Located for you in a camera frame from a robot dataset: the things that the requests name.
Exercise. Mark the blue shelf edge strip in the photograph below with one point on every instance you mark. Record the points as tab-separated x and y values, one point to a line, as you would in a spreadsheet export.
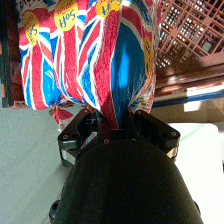
200	97

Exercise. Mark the Union Jack bread loaf bag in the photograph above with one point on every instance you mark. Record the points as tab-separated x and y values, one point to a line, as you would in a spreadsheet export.
126	66
36	66
71	60

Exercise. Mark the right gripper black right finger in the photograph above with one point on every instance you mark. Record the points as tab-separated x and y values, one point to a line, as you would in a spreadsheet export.
156	130

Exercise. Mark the black plastic crate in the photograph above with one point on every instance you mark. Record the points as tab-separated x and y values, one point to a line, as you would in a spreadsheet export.
6	50

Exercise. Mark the orange lattice plastic crate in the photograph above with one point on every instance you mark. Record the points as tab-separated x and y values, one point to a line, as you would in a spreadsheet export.
190	33

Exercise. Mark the white shelf board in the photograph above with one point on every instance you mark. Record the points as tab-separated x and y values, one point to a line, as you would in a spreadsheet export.
206	173

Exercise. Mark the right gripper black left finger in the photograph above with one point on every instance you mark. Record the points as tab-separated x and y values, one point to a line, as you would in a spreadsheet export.
76	131

